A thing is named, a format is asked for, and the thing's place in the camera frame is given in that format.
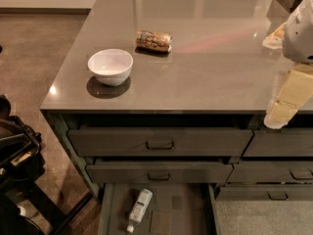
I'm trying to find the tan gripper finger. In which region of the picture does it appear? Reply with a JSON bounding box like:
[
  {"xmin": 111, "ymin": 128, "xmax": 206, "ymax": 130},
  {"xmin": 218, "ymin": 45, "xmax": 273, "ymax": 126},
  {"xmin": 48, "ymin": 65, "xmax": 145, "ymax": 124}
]
[
  {"xmin": 262, "ymin": 23, "xmax": 286, "ymax": 49},
  {"xmin": 263, "ymin": 64, "xmax": 313, "ymax": 129}
]

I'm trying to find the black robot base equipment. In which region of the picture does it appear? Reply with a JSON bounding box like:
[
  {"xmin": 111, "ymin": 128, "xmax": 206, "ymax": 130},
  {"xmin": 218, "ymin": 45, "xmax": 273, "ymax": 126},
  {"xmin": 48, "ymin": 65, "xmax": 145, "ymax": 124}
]
[{"xmin": 0, "ymin": 95, "xmax": 92, "ymax": 235}]

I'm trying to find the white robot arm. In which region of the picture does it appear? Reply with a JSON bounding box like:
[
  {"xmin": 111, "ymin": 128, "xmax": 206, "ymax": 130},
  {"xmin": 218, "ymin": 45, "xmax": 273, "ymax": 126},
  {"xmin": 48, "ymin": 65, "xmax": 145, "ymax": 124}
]
[{"xmin": 262, "ymin": 0, "xmax": 313, "ymax": 129}]

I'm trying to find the top right grey drawer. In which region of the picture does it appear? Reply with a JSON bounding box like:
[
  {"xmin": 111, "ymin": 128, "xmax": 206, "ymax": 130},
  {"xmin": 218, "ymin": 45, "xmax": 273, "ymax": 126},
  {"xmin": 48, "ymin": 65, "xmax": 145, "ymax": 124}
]
[{"xmin": 245, "ymin": 115, "xmax": 313, "ymax": 158}]

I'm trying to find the grey drawer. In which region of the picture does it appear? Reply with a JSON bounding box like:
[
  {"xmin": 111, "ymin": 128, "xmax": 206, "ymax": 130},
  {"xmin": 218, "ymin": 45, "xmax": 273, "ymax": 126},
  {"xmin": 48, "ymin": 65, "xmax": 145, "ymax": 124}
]
[
  {"xmin": 86, "ymin": 157, "xmax": 233, "ymax": 183},
  {"xmin": 216, "ymin": 184, "xmax": 313, "ymax": 201},
  {"xmin": 228, "ymin": 161, "xmax": 313, "ymax": 183},
  {"xmin": 245, "ymin": 115, "xmax": 313, "ymax": 158},
  {"xmin": 67, "ymin": 115, "xmax": 252, "ymax": 157}
]

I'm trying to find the middle right grey drawer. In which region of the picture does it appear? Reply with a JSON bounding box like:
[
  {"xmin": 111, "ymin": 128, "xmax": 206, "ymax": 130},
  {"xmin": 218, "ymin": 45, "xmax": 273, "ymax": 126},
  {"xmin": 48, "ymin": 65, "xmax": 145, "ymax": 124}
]
[{"xmin": 228, "ymin": 161, "xmax": 313, "ymax": 183}]

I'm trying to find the grey counter cabinet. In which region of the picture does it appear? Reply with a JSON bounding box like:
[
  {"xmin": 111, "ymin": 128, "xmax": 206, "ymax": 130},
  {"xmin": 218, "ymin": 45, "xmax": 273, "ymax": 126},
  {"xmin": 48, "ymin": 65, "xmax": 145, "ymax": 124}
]
[{"xmin": 41, "ymin": 0, "xmax": 313, "ymax": 235}]

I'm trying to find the bottom right grey drawer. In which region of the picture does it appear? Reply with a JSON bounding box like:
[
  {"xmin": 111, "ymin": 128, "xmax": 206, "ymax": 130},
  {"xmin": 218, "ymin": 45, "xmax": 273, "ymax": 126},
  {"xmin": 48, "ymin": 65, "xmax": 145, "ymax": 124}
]
[{"xmin": 216, "ymin": 184, "xmax": 313, "ymax": 201}]

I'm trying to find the open bottom left drawer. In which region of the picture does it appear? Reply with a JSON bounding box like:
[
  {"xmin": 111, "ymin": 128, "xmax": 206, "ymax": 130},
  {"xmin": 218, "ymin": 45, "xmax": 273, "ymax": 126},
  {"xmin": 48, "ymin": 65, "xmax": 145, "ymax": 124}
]
[{"xmin": 98, "ymin": 183, "xmax": 221, "ymax": 235}]

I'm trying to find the top left grey drawer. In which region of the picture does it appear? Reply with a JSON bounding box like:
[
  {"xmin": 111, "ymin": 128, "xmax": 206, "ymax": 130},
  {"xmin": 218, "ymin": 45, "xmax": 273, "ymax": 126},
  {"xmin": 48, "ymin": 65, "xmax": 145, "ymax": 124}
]
[{"xmin": 67, "ymin": 115, "xmax": 252, "ymax": 157}]

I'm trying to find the middle left grey drawer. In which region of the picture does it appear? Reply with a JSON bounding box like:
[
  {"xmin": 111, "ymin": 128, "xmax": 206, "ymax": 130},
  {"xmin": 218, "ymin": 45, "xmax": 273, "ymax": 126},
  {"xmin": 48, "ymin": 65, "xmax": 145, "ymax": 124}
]
[{"xmin": 86, "ymin": 157, "xmax": 233, "ymax": 183}]

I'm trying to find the patterned snack can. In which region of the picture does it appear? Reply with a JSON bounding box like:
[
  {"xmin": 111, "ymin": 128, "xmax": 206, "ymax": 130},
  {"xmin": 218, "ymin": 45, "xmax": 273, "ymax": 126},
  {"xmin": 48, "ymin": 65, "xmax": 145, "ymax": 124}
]
[{"xmin": 136, "ymin": 30, "xmax": 172, "ymax": 53}]

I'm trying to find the white ceramic bowl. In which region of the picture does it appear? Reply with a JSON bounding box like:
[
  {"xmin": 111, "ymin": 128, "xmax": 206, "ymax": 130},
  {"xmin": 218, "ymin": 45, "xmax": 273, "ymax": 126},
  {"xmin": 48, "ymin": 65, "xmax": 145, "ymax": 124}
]
[{"xmin": 87, "ymin": 49, "xmax": 133, "ymax": 86}]

